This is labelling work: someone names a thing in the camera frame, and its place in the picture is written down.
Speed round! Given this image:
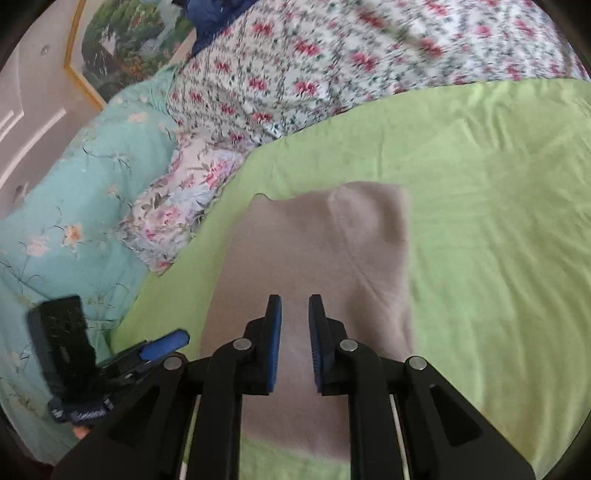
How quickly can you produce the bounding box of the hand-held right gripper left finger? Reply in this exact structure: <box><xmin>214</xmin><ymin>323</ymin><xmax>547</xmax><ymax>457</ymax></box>
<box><xmin>51</xmin><ymin>294</ymin><xmax>283</xmax><ymax>480</ymax></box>

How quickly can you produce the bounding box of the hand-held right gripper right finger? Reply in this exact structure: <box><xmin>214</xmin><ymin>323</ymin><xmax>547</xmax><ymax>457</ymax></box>
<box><xmin>308</xmin><ymin>294</ymin><xmax>537</xmax><ymax>480</ymax></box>

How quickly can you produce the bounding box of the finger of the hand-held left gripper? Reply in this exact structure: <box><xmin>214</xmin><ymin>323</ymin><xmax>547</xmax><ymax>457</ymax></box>
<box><xmin>99</xmin><ymin>328</ymin><xmax>191</xmax><ymax>370</ymax></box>

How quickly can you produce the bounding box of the beige knit sweater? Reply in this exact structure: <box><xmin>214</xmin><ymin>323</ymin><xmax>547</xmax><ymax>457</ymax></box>
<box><xmin>198</xmin><ymin>181</ymin><xmax>417</xmax><ymax>463</ymax></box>

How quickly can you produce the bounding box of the teal floral quilt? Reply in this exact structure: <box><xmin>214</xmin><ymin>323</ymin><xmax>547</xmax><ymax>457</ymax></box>
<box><xmin>0</xmin><ymin>64</ymin><xmax>186</xmax><ymax>463</ymax></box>

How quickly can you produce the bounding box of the pale floral pillow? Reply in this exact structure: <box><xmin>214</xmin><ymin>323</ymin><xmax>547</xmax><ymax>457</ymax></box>
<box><xmin>113</xmin><ymin>133</ymin><xmax>251</xmax><ymax>277</ymax></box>

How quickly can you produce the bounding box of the green bed sheet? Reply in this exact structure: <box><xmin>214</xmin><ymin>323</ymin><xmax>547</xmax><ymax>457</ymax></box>
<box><xmin>108</xmin><ymin>78</ymin><xmax>591</xmax><ymax>480</ymax></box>

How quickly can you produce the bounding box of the white pink floral quilt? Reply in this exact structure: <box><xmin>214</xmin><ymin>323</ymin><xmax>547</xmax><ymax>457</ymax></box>
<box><xmin>165</xmin><ymin>0</ymin><xmax>591</xmax><ymax>149</ymax></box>

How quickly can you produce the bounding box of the gold framed landscape painting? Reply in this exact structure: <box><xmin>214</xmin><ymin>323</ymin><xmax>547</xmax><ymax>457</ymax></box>
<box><xmin>64</xmin><ymin>0</ymin><xmax>200</xmax><ymax>110</ymax></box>

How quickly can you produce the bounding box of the dark blue cloth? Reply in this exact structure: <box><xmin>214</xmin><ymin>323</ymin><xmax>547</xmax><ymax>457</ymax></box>
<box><xmin>184</xmin><ymin>0</ymin><xmax>260</xmax><ymax>57</ymax></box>

